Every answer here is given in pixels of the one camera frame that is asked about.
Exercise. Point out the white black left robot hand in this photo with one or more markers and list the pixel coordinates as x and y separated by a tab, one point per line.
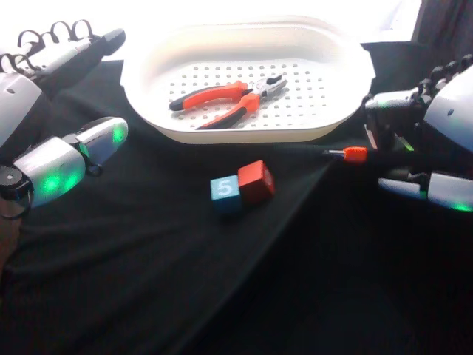
18	100

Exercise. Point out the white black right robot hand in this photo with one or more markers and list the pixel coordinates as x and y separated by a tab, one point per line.
449	107

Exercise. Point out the red-tipped black tool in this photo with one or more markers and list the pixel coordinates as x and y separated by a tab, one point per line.
354	154

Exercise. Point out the orange black pliers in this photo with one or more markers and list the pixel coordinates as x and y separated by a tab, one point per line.
216	97

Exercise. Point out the white perforated oval tray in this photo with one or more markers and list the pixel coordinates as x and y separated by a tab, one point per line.
325	92

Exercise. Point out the dark curtain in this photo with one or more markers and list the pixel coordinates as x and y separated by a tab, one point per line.
447	22

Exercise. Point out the red wooden block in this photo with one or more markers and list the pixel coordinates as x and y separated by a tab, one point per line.
256	183

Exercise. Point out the blue number block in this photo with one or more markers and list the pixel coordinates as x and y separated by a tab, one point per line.
225	194

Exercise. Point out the black table cloth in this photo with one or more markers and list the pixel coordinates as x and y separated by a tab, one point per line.
184	277

